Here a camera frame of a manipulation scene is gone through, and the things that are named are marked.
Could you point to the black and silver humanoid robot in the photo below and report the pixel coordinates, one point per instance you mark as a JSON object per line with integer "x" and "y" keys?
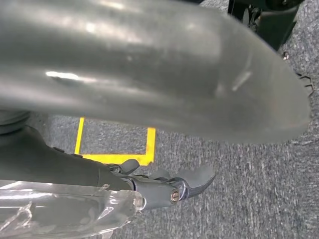
{"x": 274, "y": 23}

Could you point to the clear plastic wrap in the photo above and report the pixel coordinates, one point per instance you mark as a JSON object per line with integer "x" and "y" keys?
{"x": 62, "y": 211}

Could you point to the yellow floor tape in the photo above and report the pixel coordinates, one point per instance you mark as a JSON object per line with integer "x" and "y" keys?
{"x": 150, "y": 145}

